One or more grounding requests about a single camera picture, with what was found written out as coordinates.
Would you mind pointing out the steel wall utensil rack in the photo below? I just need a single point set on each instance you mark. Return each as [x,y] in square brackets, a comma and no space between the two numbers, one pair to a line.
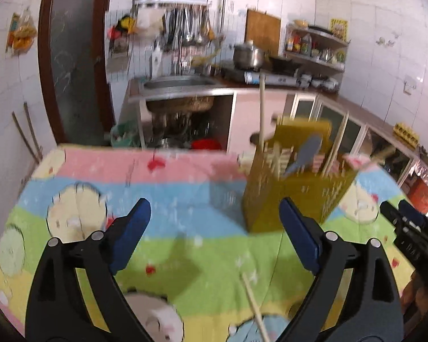
[173,1]

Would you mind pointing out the steel kitchen sink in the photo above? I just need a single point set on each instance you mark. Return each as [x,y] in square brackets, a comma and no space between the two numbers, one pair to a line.
[180,83]

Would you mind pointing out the dark wooden glass door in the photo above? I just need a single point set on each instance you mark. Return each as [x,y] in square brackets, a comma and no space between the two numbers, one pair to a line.
[73,60]

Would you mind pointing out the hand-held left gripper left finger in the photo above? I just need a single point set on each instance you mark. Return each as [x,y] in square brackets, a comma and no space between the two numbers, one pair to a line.
[130,233]

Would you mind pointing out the wooden chopstick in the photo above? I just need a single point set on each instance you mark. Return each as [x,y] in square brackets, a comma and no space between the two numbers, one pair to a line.
[275,158]
[339,142]
[261,114]
[256,310]

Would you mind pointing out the yellow plastic bag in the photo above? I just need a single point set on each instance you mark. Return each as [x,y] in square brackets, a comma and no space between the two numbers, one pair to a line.
[23,32]

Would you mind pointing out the black wok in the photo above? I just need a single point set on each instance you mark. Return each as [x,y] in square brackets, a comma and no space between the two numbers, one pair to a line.
[284,65]

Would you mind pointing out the person's right hand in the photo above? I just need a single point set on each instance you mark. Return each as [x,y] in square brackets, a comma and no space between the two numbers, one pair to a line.
[412,294]

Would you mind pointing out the kitchen counter cabinet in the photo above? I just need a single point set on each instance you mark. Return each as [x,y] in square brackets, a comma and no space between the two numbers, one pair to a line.
[242,114]

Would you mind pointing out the gas stove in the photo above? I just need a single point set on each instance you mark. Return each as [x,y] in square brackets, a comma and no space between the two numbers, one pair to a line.
[267,76]

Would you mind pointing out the black pan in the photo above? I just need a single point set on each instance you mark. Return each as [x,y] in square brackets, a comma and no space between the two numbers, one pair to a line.
[319,28]

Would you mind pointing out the wooden sticks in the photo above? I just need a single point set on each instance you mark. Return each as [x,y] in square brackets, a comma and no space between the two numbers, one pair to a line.
[28,135]

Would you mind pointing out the yellow perforated utensil holder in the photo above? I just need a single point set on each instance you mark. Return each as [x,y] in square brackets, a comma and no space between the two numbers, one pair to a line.
[289,199]

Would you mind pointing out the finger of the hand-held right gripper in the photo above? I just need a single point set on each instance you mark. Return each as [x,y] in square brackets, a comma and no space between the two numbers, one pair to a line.
[412,213]
[389,212]

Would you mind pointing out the yellow bowl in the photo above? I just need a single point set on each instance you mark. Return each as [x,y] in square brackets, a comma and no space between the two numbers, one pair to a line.
[301,23]

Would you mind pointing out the rectangular wooden cutting board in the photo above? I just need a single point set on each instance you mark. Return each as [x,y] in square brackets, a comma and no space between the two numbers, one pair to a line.
[263,28]

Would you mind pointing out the egg carton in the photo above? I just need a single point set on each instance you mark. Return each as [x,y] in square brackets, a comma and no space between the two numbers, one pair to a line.
[406,134]

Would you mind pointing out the colourful cartoon printed blanket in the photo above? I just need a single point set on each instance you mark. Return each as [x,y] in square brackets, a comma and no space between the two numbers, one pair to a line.
[199,203]

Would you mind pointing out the steel cooking pot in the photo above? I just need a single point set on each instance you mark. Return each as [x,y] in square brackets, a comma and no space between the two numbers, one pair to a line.
[249,56]

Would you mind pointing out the red plastic basin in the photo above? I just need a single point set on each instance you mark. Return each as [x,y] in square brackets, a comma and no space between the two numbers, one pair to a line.
[207,144]

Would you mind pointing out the steel corner shelf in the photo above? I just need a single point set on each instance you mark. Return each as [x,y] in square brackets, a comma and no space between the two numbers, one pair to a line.
[317,48]

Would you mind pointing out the white wall socket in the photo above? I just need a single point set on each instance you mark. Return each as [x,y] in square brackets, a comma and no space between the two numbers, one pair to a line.
[409,84]

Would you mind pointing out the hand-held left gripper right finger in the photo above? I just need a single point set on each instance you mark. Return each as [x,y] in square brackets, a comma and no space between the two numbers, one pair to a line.
[299,233]

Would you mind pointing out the white pump bottle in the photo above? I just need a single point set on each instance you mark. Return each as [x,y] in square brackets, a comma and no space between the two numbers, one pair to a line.
[156,60]

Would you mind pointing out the light blue plastic spoon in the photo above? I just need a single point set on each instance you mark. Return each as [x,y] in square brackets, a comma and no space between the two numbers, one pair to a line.
[305,153]

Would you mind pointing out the red box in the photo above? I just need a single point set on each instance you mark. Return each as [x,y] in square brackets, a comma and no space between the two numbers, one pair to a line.
[420,195]

